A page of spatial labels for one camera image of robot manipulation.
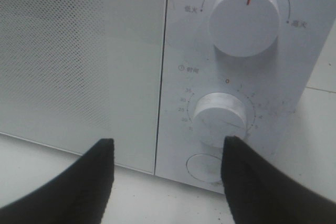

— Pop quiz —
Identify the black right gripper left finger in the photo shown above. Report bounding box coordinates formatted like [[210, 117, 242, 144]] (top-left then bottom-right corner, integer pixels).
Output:
[[1, 138, 114, 223]]

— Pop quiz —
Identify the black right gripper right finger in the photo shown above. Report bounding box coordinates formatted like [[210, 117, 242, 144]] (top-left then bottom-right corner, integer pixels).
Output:
[[221, 136, 335, 223]]

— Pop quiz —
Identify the round door release button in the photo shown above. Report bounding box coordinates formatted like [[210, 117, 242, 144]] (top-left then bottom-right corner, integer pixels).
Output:
[[186, 154, 222, 183]]

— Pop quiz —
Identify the white timer knob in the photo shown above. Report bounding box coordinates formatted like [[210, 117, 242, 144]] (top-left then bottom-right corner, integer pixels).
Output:
[[192, 92, 247, 148]]

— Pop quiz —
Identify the white microwave door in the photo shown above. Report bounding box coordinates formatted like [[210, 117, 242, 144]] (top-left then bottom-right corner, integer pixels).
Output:
[[1, 0, 166, 174]]

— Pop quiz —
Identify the white microwave oven body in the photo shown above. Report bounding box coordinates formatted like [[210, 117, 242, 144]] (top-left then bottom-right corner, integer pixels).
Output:
[[155, 0, 335, 193]]

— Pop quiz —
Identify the upper white power knob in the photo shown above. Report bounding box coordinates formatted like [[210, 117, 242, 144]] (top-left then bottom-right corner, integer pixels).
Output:
[[208, 0, 280, 57]]

